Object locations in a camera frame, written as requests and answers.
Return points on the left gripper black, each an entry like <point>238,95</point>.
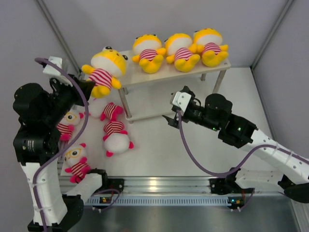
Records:
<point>56,83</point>

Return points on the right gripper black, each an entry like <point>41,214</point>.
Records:
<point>173,122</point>

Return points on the yellow frog plush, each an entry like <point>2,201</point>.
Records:
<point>105,70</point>
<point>181,51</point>
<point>209,45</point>
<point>148,53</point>

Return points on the pink plush face down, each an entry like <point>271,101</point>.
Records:
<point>116,139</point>

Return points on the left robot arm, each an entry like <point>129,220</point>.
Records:
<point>37,151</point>

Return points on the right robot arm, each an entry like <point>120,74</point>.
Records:
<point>268,166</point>

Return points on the pink plush near shelf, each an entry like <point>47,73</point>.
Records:
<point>103,109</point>

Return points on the white two-tier shelf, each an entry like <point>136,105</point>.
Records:
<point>146,95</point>

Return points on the pink plush far left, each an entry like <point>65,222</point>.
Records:
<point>68,123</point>

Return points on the pink plush with glasses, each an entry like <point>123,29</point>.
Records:
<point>76,160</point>

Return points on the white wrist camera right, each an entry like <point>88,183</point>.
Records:
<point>180,101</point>

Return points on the aluminium rail frame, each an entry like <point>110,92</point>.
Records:
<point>179,184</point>

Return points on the perforated cable duct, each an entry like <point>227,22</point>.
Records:
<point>165,201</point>

